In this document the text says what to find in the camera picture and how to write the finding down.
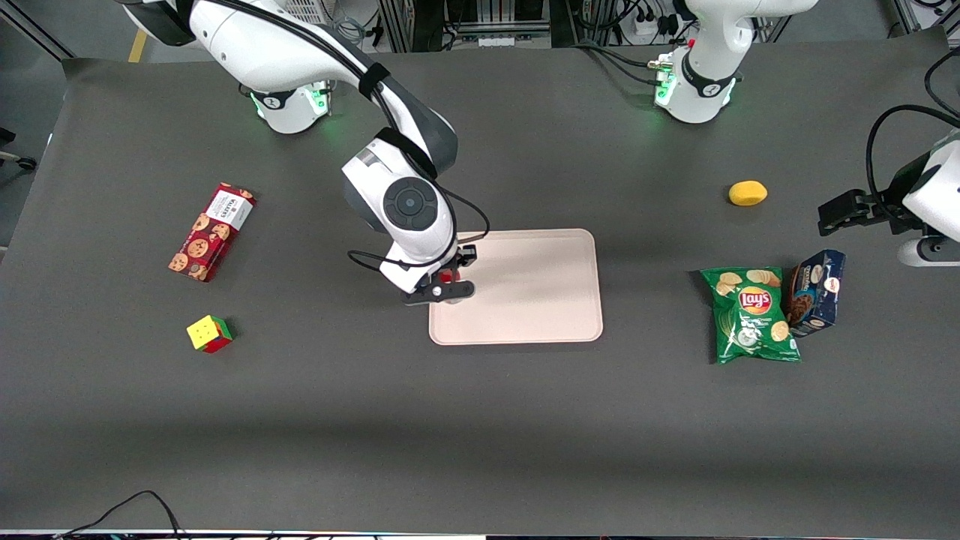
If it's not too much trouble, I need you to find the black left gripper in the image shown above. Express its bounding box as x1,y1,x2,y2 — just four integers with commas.
817,152,938,238

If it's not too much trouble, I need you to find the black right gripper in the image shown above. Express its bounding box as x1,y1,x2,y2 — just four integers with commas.
451,243,479,286

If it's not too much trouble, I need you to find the beige plastic tray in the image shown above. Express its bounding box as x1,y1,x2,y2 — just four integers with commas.
428,228,605,347

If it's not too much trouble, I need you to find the dark blue cookie box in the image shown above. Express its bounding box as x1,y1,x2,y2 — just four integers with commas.
785,249,848,338

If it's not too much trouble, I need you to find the yellow lemon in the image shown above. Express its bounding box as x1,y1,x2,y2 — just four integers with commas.
727,180,769,207

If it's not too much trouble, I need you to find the dark grey table mat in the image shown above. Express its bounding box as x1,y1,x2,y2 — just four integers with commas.
0,26,960,537

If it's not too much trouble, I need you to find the green Lays chips bag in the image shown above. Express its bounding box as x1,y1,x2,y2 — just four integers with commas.
699,267,803,366

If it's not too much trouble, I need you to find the red cookie box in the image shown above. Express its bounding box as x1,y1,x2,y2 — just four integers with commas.
167,182,257,284

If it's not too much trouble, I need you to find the multicolour puzzle cube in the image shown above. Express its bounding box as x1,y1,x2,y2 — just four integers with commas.
186,314,235,355

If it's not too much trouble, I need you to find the aluminium equipment rack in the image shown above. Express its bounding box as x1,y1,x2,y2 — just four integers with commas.
377,0,593,53

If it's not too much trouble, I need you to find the white power strip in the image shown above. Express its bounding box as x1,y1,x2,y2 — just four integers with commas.
634,11,680,37

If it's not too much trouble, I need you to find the white perforated box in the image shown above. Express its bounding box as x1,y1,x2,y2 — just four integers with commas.
283,0,336,33

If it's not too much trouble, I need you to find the black chair base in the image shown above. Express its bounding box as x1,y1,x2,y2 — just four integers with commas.
0,126,38,171

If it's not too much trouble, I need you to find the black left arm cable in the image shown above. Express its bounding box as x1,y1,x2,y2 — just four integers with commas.
865,103,960,218

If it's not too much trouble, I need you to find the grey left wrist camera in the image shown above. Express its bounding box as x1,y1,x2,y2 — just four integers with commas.
898,235,960,268

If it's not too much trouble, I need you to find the black looping side cable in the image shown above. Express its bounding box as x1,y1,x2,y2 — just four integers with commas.
924,46,960,121

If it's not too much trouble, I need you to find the aluminium frame profile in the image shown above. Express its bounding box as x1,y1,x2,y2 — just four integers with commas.
889,0,960,35

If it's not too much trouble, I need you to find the grey coiled cable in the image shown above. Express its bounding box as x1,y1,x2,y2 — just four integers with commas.
332,13,370,47

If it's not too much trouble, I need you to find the black base cable bundle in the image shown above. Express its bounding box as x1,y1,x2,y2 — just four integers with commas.
574,41,676,85

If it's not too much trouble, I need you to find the thin black table-edge cable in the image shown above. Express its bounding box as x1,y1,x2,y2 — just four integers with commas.
52,490,188,540

